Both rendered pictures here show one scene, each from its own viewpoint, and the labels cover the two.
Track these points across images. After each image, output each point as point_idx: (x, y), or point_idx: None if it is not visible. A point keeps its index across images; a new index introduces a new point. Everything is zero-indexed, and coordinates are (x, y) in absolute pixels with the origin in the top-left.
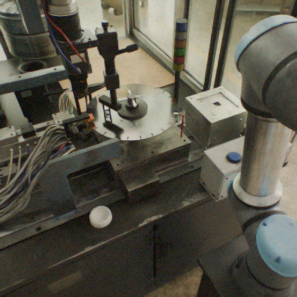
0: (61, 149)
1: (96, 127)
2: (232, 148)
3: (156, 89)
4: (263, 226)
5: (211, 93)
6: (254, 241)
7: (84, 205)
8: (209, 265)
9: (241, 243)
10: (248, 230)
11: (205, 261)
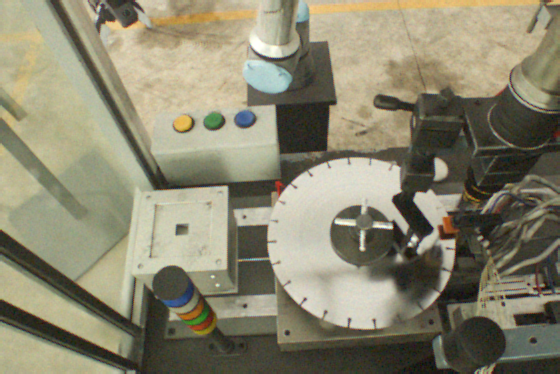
0: (496, 199)
1: (439, 209)
2: (234, 132)
3: (286, 277)
4: (298, 14)
5: (168, 261)
6: (305, 27)
7: (453, 193)
8: (328, 91)
9: (284, 98)
10: (302, 37)
11: (330, 96)
